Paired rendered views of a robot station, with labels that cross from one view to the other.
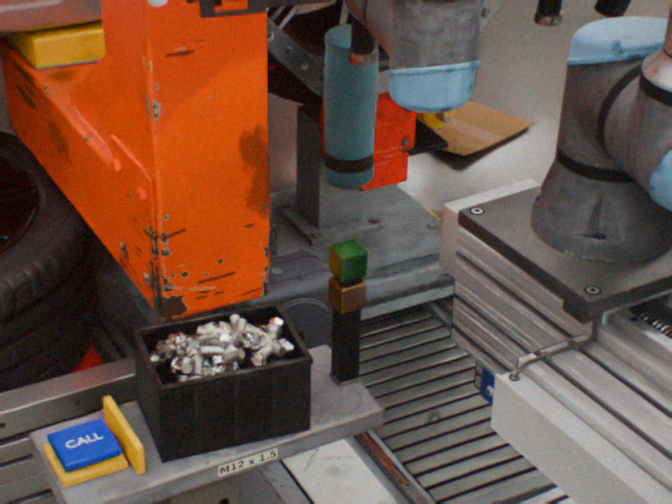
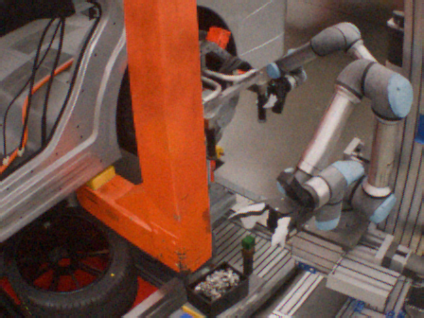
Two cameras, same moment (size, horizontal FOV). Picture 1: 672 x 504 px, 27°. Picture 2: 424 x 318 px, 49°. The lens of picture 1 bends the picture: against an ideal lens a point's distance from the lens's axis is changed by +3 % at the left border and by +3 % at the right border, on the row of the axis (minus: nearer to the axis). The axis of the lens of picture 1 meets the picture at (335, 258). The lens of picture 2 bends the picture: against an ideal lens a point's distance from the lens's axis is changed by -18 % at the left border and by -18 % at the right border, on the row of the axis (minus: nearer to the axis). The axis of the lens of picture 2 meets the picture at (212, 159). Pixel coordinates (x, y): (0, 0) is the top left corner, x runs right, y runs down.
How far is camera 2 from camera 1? 0.79 m
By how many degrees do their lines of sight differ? 16
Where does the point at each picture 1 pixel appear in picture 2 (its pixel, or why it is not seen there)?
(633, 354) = (360, 255)
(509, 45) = not seen: hidden behind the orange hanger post
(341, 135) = not seen: hidden behind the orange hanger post
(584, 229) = (343, 225)
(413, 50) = (327, 217)
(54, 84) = (103, 195)
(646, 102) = (367, 198)
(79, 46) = (104, 177)
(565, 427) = (352, 282)
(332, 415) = (252, 288)
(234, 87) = (200, 199)
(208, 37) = (191, 188)
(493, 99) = not seen: hidden behind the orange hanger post
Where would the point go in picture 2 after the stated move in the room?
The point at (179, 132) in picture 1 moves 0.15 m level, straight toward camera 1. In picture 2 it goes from (185, 221) to (206, 247)
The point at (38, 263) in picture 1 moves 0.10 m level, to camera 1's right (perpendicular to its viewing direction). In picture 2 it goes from (126, 262) to (149, 256)
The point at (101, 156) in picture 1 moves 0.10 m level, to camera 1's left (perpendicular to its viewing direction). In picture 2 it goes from (141, 225) to (117, 231)
